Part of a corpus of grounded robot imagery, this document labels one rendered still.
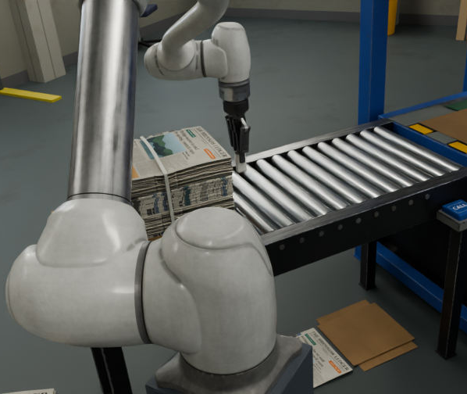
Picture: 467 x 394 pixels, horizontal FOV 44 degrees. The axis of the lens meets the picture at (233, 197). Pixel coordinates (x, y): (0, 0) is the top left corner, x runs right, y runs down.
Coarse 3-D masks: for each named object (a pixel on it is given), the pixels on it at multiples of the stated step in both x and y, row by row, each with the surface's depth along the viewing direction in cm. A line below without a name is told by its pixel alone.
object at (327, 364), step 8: (312, 328) 242; (296, 336) 239; (304, 336) 238; (312, 336) 238; (320, 336) 238; (312, 344) 234; (320, 344) 234; (328, 344) 233; (312, 352) 230; (320, 352) 230; (328, 352) 229; (320, 360) 226; (328, 360) 225; (336, 360) 225; (320, 368) 222; (328, 368) 222; (336, 368) 221; (344, 368) 221; (320, 376) 219; (328, 376) 218; (336, 376) 218; (320, 384) 215
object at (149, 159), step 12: (144, 144) 169; (156, 144) 168; (144, 156) 161; (156, 168) 154; (168, 168) 153; (156, 180) 151; (168, 204) 155; (180, 204) 156; (168, 216) 156; (180, 216) 157
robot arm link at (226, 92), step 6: (222, 84) 161; (228, 84) 160; (234, 84) 159; (240, 84) 160; (246, 84) 161; (222, 90) 162; (228, 90) 160; (234, 90) 160; (240, 90) 160; (246, 90) 162; (222, 96) 164; (228, 96) 161; (234, 96) 161; (240, 96) 162; (246, 96) 162
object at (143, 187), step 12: (132, 168) 154; (144, 168) 154; (132, 180) 148; (144, 180) 149; (132, 192) 149; (144, 192) 151; (156, 192) 152; (132, 204) 151; (144, 204) 152; (156, 204) 153; (144, 216) 153; (156, 216) 154; (156, 228) 156
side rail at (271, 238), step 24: (408, 192) 177; (432, 192) 179; (456, 192) 184; (336, 216) 168; (360, 216) 170; (384, 216) 174; (408, 216) 179; (432, 216) 184; (264, 240) 160; (288, 240) 161; (312, 240) 165; (336, 240) 169; (360, 240) 174; (288, 264) 165
